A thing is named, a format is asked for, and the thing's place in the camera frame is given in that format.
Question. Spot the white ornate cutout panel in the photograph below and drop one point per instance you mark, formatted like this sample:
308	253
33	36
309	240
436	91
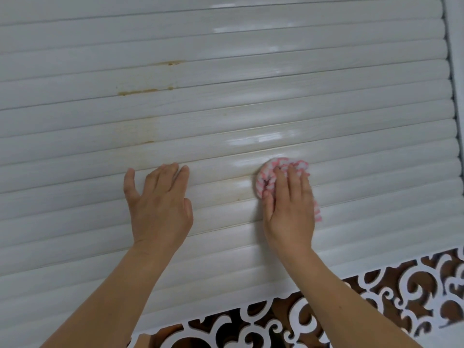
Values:
398	297

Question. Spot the person's left thumb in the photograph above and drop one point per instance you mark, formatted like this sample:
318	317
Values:
188	213

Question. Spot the white slatted roller shutter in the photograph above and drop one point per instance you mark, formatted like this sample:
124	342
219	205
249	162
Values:
224	86

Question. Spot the person's left hand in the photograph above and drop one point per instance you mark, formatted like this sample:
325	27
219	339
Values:
159	210

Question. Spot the person's right hand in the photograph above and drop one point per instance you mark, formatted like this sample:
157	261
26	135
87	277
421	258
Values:
290	213

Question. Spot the person's right forearm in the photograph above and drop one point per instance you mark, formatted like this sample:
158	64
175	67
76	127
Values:
337	297

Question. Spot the person's left forearm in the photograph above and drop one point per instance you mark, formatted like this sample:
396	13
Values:
108	297

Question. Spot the white shutter side frame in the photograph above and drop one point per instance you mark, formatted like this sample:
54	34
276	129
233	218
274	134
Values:
455	50

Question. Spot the pink and white cleaning cloth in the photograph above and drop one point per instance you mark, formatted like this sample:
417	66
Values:
263	179

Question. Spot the person's left little finger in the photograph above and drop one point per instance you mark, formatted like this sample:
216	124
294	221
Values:
129	184

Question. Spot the person's right middle finger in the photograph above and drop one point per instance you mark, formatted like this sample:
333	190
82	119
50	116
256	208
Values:
294	181

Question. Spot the person's right thumb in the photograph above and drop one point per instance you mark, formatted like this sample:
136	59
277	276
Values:
267	206

